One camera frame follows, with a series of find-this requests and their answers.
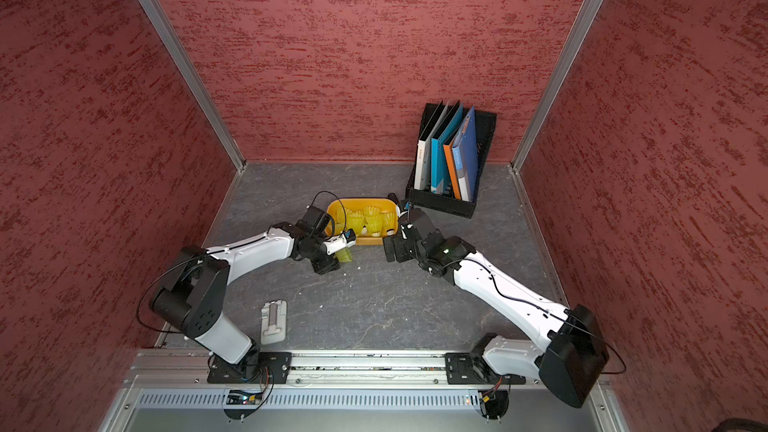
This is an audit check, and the orange spine book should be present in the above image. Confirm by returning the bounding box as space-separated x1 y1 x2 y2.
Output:
443 143 461 200

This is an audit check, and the yellow shuttlecock three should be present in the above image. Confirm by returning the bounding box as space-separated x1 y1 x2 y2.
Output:
382 212 398 235

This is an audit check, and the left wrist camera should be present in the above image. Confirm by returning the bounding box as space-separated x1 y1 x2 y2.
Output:
297 206 356 254

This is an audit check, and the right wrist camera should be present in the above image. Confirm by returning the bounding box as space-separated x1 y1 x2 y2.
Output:
398 207 437 243

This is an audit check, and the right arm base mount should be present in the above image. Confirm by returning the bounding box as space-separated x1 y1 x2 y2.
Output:
444 352 527 387

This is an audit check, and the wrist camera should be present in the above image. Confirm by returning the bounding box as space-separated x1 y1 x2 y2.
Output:
398 207 437 243
297 206 356 254

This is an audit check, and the yellow shuttlecock one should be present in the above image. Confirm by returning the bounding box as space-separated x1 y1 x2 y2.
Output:
363 205 384 237

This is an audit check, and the black file holder rack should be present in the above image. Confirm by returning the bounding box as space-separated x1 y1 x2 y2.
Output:
405 105 496 218

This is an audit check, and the aluminium corner post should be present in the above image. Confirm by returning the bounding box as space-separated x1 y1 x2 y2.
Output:
511 0 604 174
138 0 247 174

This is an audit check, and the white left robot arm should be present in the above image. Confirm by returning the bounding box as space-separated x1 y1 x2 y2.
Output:
148 221 358 367

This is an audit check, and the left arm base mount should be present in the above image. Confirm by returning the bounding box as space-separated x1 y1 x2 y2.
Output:
207 351 293 385

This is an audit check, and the yellow plastic storage box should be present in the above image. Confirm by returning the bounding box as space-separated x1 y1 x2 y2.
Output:
326 197 395 246

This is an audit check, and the right aluminium corner post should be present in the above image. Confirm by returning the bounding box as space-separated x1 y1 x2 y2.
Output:
511 0 604 174

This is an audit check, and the teal book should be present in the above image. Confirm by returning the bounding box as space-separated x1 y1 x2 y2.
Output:
430 101 463 195

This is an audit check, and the grey white stapler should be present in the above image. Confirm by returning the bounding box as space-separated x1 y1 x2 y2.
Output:
260 300 287 345

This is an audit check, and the blue folder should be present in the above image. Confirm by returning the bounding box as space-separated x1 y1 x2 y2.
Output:
451 107 478 202

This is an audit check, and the left aluminium corner post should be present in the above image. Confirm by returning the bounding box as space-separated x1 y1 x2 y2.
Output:
138 0 247 174

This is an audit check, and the white book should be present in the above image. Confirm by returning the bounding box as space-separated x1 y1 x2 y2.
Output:
413 102 446 190

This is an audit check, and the yellow shuttlecock four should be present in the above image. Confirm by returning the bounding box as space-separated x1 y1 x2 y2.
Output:
335 248 353 263

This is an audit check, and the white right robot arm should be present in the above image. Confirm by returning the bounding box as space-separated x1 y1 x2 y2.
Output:
383 224 615 408

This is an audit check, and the yellow shuttlecock seven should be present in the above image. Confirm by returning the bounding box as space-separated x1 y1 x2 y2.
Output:
345 211 366 236

